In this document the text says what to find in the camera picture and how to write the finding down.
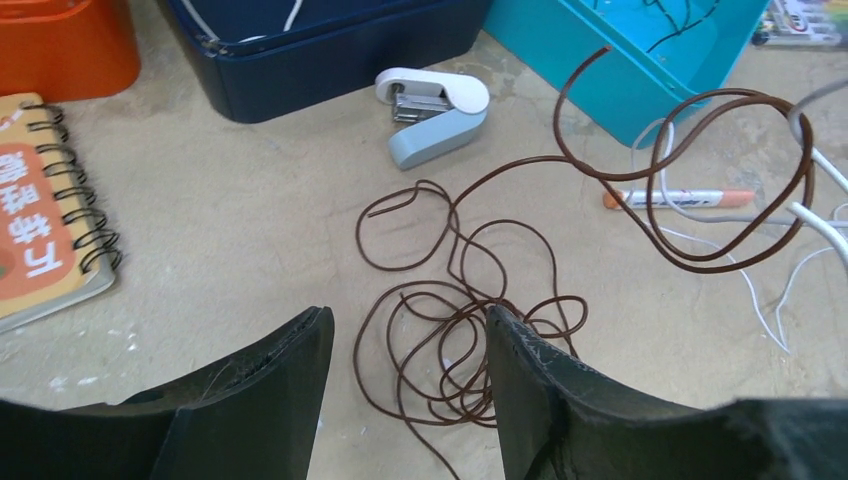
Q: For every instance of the light blue tray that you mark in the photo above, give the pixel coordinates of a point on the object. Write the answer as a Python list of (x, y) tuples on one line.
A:
[(661, 52)]

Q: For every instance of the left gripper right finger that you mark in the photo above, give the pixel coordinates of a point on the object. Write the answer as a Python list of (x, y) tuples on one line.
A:
[(558, 418)]

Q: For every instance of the orange notebook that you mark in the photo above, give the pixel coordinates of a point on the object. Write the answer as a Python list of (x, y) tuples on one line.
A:
[(57, 249)]

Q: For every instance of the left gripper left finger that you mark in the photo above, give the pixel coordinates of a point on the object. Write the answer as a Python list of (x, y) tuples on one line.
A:
[(250, 415)]

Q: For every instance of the orange tray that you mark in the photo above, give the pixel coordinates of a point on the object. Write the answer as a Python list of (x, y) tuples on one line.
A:
[(68, 50)]

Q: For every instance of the light blue stapler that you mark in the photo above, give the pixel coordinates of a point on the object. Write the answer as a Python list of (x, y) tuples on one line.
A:
[(439, 111)]

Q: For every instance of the white red marker pen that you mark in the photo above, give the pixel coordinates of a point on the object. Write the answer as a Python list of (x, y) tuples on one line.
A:
[(703, 198)]

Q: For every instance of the marker pen pack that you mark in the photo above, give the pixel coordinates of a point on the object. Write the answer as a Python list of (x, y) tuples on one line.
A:
[(809, 24)]

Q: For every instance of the dark blue tray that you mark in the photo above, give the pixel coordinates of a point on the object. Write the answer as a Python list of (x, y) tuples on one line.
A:
[(258, 60)]

